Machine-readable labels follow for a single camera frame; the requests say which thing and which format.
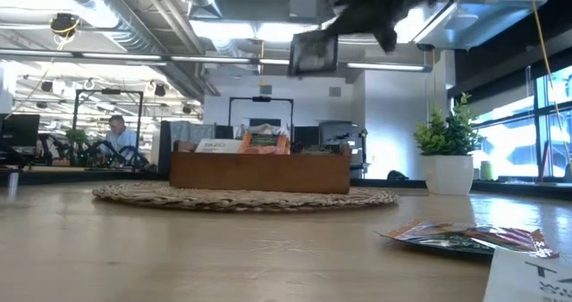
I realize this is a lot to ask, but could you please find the dark purple tea packet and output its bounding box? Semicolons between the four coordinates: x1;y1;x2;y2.
288;29;340;78
292;143;345;155

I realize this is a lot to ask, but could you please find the white orange Tazo tea packet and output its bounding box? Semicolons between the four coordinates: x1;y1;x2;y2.
482;247;572;302
195;138;245;155

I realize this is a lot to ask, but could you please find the brown wooden tea box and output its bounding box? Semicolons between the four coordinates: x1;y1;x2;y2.
169;141;351;195

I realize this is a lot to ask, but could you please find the beige draped cloth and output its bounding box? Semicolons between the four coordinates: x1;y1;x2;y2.
234;122;291;138

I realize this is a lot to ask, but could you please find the long ceiling light bar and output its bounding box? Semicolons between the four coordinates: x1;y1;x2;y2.
0;49;433;73

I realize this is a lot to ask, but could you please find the green plant in white pot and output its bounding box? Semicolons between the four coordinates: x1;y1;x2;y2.
413;92;486;197

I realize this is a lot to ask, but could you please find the grey partition screen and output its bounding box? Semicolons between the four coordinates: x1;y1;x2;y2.
158;120;216;174

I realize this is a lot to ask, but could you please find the round woven placemat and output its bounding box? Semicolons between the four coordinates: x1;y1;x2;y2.
92;180;400;213

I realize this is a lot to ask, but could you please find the person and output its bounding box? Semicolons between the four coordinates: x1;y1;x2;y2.
100;113;139;167

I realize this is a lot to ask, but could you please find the black yellow ceiling reel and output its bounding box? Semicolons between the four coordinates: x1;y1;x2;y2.
48;12;81;38

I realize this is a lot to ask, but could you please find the small background plant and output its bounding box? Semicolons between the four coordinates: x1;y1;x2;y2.
64;127;90;167

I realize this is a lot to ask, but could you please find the black background rig frame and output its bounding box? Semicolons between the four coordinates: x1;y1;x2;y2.
72;87;145;169
228;95;295;154

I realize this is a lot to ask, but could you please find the black aluminium table frame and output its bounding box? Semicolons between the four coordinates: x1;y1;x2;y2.
0;167;572;201

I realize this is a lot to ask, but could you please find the silver metal post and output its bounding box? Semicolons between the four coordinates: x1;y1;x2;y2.
6;167;21;200

